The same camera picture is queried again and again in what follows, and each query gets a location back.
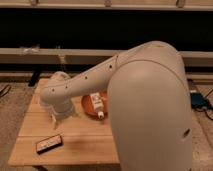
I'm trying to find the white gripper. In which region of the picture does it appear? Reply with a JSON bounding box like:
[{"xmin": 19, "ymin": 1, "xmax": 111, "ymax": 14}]
[{"xmin": 50, "ymin": 100, "xmax": 74, "ymax": 129}]

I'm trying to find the orange ceramic bowl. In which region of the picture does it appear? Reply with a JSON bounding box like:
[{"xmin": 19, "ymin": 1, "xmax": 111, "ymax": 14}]
[{"xmin": 81, "ymin": 92, "xmax": 108, "ymax": 117}]

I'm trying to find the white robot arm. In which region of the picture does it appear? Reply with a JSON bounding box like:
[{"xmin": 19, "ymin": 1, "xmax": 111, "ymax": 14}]
[{"xmin": 40, "ymin": 41, "xmax": 193, "ymax": 171}]

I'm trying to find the white plastic cup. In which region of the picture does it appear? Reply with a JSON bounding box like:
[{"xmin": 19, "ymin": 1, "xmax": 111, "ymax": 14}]
[{"xmin": 50, "ymin": 71, "xmax": 70, "ymax": 82}]

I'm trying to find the white bottle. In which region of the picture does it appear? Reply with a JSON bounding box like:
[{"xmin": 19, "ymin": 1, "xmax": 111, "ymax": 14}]
[{"xmin": 90, "ymin": 93, "xmax": 105, "ymax": 119}]

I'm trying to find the blue device on floor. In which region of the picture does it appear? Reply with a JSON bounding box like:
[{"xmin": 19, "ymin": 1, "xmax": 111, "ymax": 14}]
[{"xmin": 190, "ymin": 92, "xmax": 211, "ymax": 109}]

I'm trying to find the wooden shelf rail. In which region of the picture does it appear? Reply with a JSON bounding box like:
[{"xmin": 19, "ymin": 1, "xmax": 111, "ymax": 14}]
[{"xmin": 0, "ymin": 47, "xmax": 213, "ymax": 67}]

